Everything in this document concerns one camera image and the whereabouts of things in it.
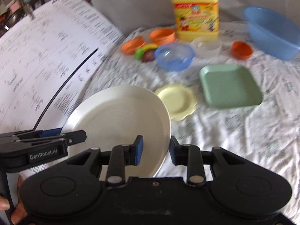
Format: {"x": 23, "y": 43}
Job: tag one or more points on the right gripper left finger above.
{"x": 122, "y": 156}

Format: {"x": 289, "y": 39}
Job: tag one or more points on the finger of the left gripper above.
{"x": 33, "y": 137}
{"x": 50, "y": 133}

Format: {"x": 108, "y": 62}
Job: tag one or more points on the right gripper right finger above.
{"x": 190, "y": 156}

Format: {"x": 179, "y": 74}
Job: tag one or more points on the small yellow scalloped plate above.
{"x": 179, "y": 100}

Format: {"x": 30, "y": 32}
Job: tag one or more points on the green square plate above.
{"x": 229, "y": 86}

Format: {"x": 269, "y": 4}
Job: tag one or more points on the transparent blue bowl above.
{"x": 174, "y": 57}

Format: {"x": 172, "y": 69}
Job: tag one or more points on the clear plastic bowl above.
{"x": 206, "y": 49}

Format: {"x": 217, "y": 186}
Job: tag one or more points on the dark orange small bowl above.
{"x": 241, "y": 50}

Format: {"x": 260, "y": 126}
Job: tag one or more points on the person's left hand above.
{"x": 10, "y": 184}

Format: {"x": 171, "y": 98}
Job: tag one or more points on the white patterned cloth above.
{"x": 248, "y": 107}

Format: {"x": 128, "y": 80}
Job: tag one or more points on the white instruction sheet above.
{"x": 47, "y": 61}

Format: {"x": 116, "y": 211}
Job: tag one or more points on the maroon toy fruit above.
{"x": 148, "y": 56}

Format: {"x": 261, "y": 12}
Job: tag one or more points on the green toy vegetable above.
{"x": 139, "y": 54}

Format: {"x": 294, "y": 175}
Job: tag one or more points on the yellow toy banana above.
{"x": 149, "y": 46}

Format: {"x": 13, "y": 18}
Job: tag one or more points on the orange round container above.
{"x": 162, "y": 36}

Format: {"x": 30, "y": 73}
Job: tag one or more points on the large blue basin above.
{"x": 272, "y": 32}

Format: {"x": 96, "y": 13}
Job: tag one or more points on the yellow detergent bottle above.
{"x": 196, "y": 19}

